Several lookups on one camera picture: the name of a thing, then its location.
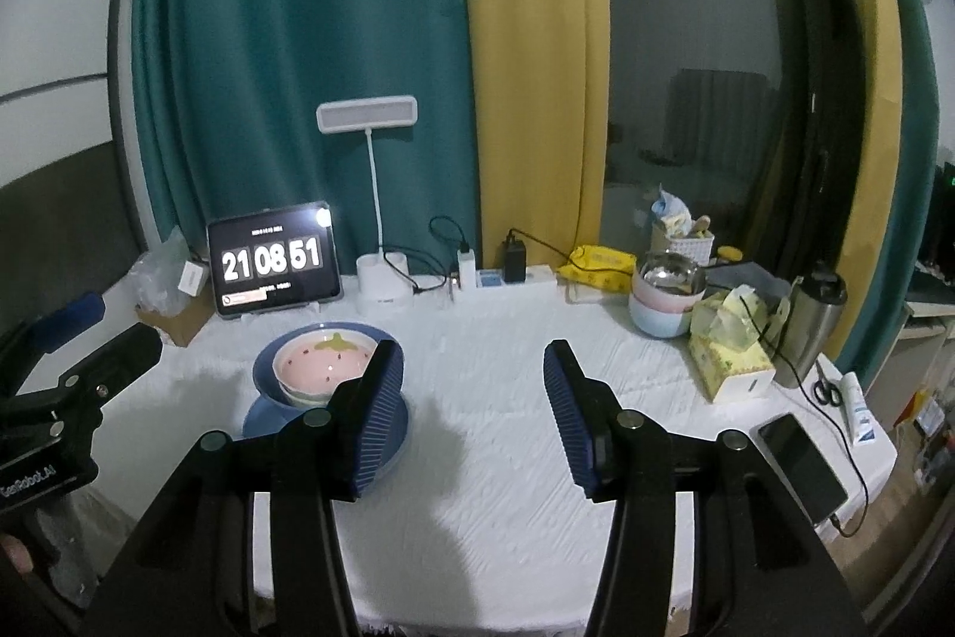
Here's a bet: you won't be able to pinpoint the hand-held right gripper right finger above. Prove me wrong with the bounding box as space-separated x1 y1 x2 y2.
542 338 870 637

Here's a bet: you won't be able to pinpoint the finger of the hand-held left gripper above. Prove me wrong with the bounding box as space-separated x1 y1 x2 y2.
58 324 164 401
0 292 106 358

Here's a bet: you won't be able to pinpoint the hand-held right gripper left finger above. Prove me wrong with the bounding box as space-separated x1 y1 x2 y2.
82 338 406 637

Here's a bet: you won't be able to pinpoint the cream bowl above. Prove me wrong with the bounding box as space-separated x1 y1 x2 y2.
272 376 337 408

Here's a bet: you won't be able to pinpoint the pink strawberry bowl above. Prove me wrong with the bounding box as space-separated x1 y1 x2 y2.
272 331 379 395

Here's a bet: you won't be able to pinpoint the blue plate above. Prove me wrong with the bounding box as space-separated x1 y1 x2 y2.
242 383 413 481

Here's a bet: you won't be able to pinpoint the large blue bowl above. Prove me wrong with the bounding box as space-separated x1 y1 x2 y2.
252 322 405 414

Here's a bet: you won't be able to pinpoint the person's left hand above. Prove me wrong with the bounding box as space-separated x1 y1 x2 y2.
0 531 37 578

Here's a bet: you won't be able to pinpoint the cardboard box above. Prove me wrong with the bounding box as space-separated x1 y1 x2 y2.
134 297 217 349

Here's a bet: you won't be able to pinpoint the clear plastic bag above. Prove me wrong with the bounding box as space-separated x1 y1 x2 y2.
128 226 191 313

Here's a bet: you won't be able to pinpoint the white textured tablecloth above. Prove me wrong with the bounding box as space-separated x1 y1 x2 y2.
145 286 900 634

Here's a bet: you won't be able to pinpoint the light blue bowl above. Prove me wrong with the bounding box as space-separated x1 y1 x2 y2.
629 294 698 338

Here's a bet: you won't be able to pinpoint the pale pink bowl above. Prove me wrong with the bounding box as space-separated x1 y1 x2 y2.
631 267 707 313

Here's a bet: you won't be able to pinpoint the yellow wipes pack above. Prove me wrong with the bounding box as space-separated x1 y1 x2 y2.
559 244 637 293

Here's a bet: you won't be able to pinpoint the yellow tissue pack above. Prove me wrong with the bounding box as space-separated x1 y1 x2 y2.
688 284 790 403

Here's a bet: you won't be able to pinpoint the tablet showing clock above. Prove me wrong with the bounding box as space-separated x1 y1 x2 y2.
207 200 344 319

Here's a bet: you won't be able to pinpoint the white basket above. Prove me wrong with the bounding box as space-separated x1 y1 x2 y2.
660 234 713 265

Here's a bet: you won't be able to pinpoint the blue white packet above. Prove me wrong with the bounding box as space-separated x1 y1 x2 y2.
651 185 691 235

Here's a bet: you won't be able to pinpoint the black phone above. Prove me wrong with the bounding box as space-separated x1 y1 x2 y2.
757 413 850 522

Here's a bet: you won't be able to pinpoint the black scissors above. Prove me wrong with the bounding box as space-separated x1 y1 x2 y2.
813 359 846 407

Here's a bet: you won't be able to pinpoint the steel tumbler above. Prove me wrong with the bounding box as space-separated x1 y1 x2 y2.
774 270 848 389

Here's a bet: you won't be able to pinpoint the white tube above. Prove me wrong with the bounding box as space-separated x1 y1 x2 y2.
842 372 876 446

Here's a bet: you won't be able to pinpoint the white desk lamp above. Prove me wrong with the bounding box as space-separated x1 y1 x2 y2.
315 95 419 313

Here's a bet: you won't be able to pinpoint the white side shelf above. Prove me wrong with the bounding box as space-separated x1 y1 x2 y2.
899 297 955 496

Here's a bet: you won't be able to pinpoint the black device green light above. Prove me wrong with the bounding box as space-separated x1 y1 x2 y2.
921 159 955 265

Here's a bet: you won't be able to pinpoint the dark glass window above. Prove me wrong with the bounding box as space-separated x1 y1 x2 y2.
597 0 822 280

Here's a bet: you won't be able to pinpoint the black lamp cable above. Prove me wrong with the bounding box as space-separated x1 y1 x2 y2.
380 245 456 296

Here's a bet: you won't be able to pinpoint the black charging cable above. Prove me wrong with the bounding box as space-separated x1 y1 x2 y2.
507 229 575 269
429 215 471 254

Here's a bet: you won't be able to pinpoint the black phone cable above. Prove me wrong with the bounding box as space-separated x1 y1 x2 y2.
746 290 870 537

